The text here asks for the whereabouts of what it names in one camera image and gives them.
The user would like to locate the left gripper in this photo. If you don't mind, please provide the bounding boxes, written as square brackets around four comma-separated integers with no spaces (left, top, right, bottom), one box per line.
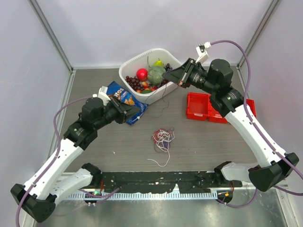
[94,96,140,130]

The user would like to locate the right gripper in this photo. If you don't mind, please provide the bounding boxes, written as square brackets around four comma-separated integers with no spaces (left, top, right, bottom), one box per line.
[163,58,218,95]

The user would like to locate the cable bundle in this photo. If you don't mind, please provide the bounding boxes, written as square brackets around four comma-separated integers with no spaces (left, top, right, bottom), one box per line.
[147,126,176,167]

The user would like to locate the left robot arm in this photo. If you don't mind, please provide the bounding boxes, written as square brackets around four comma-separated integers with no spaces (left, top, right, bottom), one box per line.
[10,96,140,223]

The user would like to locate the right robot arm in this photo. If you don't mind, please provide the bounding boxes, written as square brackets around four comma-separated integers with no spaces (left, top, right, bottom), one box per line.
[163,58,299,192]

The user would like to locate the dark grape bunch right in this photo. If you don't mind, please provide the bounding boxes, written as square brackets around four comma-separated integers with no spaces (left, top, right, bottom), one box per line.
[156,63,176,89]

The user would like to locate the blue Doritos chip bag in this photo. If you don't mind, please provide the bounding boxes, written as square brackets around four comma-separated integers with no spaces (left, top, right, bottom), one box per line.
[107,81,148,125]

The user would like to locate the yellow green pear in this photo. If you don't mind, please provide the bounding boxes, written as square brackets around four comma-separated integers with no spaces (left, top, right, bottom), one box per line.
[153,59,163,67]

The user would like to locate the dark red grape bunch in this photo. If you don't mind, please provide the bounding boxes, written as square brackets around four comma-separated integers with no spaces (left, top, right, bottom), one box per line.
[125,76,144,93]

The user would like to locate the green melon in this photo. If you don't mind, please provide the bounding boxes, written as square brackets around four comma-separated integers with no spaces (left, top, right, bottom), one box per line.
[148,66,158,85]

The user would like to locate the red bin left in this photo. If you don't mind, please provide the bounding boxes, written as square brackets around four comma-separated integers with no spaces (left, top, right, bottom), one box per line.
[186,92,210,121]

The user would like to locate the red bin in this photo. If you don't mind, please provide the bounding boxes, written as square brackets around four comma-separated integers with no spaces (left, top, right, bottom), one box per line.
[246,99,256,117]
[186,92,210,121]
[208,95,228,124]

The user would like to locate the red apple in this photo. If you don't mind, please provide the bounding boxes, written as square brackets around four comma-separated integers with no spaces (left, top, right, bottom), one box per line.
[136,68,148,82]

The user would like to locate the white plastic basket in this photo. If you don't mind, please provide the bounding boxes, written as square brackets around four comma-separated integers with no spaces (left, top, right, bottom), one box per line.
[119,48,181,105]

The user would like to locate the red bin middle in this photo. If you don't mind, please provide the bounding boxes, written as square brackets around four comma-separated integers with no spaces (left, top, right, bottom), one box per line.
[208,95,228,124]

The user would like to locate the red bin right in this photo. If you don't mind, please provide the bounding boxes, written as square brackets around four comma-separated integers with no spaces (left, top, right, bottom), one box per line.
[246,99,256,117]

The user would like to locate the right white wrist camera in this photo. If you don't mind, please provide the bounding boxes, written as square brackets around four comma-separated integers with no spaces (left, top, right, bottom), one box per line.
[196,42,211,63]

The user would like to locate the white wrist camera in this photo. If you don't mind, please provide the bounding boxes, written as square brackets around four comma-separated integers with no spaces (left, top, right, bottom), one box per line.
[196,42,211,63]
[92,86,110,105]

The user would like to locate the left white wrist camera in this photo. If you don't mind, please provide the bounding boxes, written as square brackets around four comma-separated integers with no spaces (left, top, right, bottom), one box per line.
[92,86,110,105]

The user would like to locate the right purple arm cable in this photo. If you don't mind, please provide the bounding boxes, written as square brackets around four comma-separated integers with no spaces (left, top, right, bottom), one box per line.
[210,40,303,209]

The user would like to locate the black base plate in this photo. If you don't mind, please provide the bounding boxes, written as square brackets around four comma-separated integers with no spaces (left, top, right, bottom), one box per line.
[87,171,242,194]

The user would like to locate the white slotted cable duct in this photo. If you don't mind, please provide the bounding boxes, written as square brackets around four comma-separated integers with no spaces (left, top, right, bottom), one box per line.
[65,191,218,201]

